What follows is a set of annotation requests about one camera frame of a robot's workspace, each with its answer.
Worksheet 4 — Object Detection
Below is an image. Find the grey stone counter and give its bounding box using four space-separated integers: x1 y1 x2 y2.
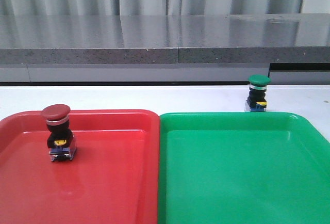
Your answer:
1 14 329 85

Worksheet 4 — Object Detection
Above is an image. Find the red mushroom push button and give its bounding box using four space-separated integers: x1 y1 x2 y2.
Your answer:
41 104 77 162

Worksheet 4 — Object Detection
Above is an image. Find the red plastic tray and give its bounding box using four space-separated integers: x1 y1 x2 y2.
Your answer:
1 110 159 223

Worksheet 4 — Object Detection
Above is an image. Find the green plastic tray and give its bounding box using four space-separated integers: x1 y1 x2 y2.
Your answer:
158 112 329 223

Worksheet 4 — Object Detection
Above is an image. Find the green mushroom push button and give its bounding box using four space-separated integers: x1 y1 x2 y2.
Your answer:
245 74 271 112

